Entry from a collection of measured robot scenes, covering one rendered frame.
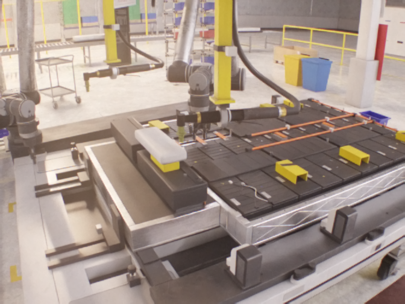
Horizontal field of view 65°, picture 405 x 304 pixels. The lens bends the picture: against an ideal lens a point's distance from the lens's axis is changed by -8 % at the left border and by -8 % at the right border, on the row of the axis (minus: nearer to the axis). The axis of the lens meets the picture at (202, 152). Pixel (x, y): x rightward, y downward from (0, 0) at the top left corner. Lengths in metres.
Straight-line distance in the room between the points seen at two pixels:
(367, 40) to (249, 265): 6.00
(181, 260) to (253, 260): 0.43
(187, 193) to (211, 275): 0.32
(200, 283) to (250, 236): 0.27
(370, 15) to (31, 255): 6.34
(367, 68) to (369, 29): 0.71
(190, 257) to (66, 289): 0.52
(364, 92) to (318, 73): 1.27
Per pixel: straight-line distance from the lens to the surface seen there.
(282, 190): 1.52
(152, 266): 1.31
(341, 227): 1.46
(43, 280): 1.41
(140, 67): 2.12
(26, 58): 2.25
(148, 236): 1.34
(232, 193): 1.47
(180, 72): 2.06
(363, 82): 6.82
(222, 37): 1.26
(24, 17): 2.20
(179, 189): 1.31
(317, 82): 7.75
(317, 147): 2.00
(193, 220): 1.39
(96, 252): 1.44
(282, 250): 1.39
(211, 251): 1.53
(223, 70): 1.28
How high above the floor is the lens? 1.75
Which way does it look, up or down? 24 degrees down
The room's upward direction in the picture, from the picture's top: straight up
